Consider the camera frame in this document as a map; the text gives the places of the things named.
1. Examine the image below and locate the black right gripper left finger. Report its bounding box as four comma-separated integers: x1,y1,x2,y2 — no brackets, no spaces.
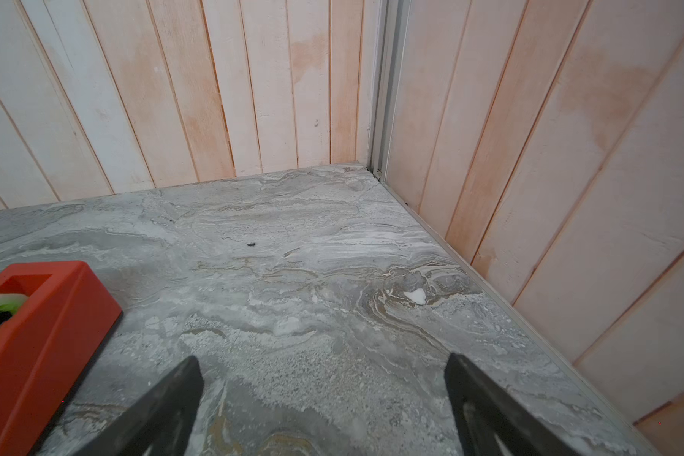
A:
76,355,204,455

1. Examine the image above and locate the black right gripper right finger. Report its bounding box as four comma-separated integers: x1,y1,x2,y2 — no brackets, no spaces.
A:
444,353,577,455

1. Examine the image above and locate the red tape dispenser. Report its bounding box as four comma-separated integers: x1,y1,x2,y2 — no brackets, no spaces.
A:
0,261,123,455

